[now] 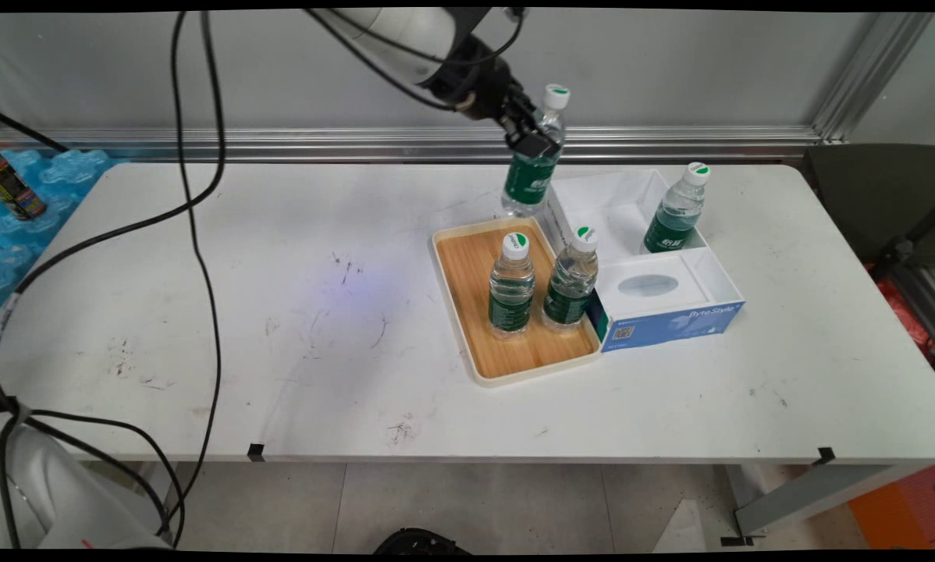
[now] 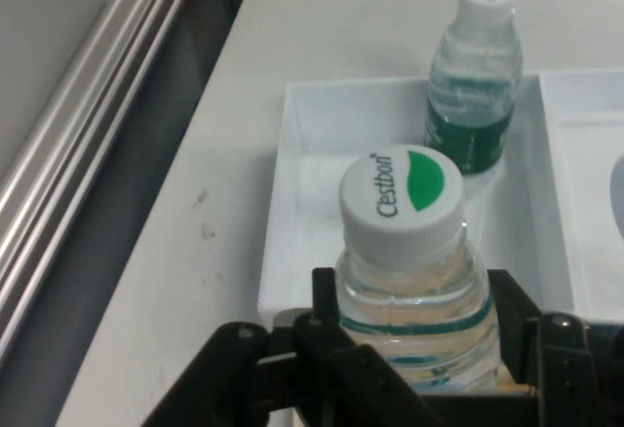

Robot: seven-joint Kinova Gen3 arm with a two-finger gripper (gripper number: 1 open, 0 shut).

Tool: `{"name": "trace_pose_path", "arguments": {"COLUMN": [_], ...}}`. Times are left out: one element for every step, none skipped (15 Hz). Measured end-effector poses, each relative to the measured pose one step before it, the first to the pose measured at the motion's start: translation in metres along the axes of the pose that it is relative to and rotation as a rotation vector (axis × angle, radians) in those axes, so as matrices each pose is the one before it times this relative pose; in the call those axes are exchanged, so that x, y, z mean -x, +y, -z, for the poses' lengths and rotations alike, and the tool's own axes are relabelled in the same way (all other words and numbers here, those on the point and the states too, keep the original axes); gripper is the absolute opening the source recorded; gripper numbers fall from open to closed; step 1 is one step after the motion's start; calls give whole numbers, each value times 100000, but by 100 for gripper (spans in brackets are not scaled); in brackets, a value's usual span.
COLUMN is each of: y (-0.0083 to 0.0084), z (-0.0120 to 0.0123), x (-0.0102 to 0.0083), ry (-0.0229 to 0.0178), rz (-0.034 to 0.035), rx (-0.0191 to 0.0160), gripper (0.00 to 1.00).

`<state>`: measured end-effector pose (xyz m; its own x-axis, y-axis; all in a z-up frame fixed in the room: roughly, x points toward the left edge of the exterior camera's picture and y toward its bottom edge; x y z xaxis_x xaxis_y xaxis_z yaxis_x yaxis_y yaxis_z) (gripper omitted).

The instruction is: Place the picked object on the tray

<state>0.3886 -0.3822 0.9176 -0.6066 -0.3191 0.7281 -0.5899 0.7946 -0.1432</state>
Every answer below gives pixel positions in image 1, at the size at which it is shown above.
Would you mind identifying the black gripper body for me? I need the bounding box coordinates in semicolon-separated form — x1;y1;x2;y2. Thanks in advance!
433;36;532;130

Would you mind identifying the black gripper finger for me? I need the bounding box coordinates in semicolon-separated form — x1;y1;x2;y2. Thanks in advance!
514;87;553;135
503;116;560;160

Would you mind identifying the green label water bottle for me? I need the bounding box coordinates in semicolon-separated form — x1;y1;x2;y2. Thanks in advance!
488;232;536;338
501;84;571;218
642;162;710;254
542;226;599;332

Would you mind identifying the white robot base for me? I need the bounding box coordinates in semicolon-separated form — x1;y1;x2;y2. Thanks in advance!
0;425;173;550

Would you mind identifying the wooden tray with cream rim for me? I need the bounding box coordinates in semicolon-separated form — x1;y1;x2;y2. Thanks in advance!
431;215;603;388

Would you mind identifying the white and blue cardboard box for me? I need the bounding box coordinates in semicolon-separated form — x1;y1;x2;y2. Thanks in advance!
544;169;746;354

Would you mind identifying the red patterned bag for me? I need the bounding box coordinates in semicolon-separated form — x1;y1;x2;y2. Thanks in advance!
866;264;935;368

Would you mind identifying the black round object on floor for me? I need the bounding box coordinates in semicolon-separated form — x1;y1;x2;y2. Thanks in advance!
374;528;472;555

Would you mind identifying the blue plastic-wrapped bottle pack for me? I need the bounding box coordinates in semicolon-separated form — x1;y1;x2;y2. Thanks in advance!
0;148;117;313

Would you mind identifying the grey metal table leg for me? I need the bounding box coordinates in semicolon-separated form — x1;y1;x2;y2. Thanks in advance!
720;462;933;546

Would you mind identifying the colourful drink can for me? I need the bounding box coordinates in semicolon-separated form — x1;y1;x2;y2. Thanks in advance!
0;154;48;221

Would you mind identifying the orange box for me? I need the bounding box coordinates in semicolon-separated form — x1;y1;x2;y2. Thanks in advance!
848;465;935;550

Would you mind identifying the horizontal aluminium frame rail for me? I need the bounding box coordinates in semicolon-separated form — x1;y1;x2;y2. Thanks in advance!
0;125;823;163

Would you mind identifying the long black hanging cable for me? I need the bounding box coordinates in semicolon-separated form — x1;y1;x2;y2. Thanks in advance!
169;11;223;547

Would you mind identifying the diagonal aluminium frame post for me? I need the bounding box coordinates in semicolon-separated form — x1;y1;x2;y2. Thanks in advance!
811;12;935;143

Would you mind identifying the black cable looping across table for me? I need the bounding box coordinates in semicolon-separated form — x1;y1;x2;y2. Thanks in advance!
0;11;228;368

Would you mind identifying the short black cable by wall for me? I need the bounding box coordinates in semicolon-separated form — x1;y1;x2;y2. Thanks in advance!
0;108;70;154

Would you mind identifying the black cable bundle at base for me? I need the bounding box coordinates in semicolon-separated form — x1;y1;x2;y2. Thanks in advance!
0;375;186;550

